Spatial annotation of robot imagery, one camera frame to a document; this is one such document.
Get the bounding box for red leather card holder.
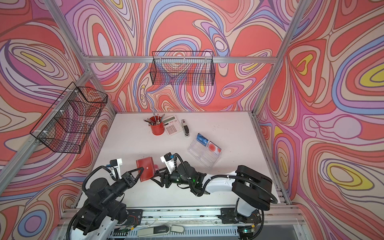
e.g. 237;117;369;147
136;157;159;182

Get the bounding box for black wire basket back wall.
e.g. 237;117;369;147
150;51;216;86

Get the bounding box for blue credit card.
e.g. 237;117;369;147
196;133;209;147

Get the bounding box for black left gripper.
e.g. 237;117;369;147
99;167;144;210

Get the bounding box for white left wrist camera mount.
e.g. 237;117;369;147
106;159;123;181

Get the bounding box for clear plastic card tray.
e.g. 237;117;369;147
188;136;222;169

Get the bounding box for grey foot pedal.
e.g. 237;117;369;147
137;225;185;238

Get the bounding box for black wire basket wall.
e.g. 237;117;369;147
150;51;216;86
30;82;108;154

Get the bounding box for black silver stapler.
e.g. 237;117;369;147
182;120;190;137

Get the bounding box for black wire basket left wall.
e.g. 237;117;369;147
30;82;108;154

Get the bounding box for pens in cup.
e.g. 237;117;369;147
144;114;165;126

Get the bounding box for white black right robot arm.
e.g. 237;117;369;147
151;162;279;240

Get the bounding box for red pen cup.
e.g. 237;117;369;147
150;123;165;136

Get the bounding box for white calculator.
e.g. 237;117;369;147
163;115;183;136

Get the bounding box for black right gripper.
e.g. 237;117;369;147
150;166;193;189

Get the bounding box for red credit card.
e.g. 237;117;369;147
208;141;222;156

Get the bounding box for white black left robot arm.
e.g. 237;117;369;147
65;166;145;240

